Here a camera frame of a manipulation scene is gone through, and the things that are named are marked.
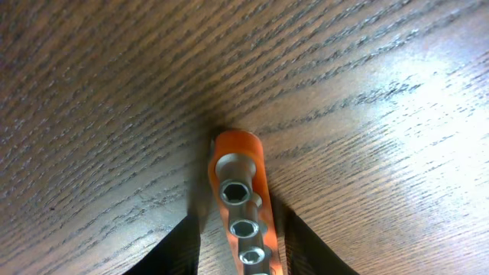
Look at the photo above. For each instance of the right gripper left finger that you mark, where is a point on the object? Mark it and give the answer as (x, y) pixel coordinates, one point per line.
(176, 254)

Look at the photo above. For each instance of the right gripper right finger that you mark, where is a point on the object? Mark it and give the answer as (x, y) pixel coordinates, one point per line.
(307, 253)

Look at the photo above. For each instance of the orange socket rail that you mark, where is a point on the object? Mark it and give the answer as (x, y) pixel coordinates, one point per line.
(238, 179)

